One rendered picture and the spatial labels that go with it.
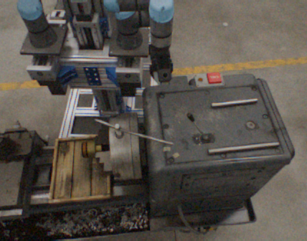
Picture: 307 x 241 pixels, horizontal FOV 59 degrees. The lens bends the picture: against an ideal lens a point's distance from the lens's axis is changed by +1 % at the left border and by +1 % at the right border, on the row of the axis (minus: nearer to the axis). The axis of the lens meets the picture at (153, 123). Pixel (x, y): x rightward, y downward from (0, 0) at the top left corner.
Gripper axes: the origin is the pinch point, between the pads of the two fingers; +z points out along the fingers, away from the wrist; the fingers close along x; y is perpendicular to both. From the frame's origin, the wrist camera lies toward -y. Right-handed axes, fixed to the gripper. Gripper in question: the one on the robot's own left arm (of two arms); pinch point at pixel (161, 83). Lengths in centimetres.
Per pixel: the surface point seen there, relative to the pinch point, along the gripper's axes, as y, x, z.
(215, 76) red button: 10.2, -27.4, 11.2
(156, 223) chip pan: -38, 6, 84
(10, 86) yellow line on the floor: 130, 142, 138
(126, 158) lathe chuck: -22.8, 17.4, 18.8
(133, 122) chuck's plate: -8.2, 12.8, 14.5
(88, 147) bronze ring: -12.1, 34.8, 25.8
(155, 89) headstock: 7.2, 1.4, 12.4
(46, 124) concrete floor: 77, 100, 138
